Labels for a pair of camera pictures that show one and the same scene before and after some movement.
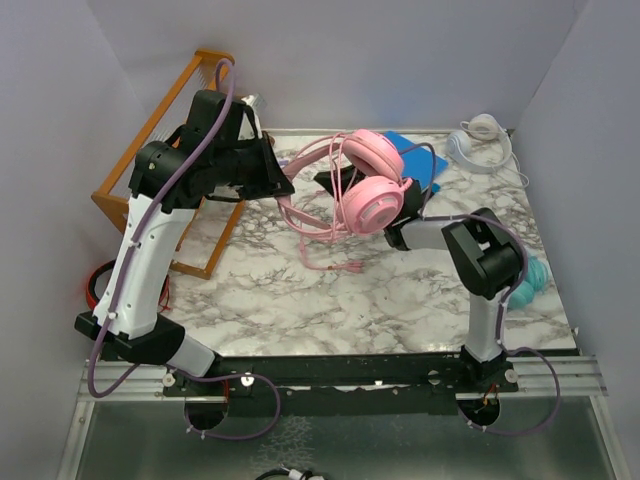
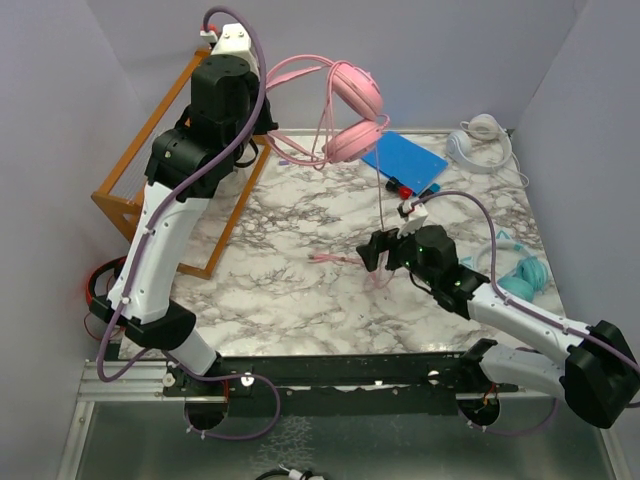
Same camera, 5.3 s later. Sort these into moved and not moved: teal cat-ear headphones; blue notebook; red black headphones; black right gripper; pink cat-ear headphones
Moved: pink cat-ear headphones; black right gripper
Not moved: blue notebook; red black headphones; teal cat-ear headphones
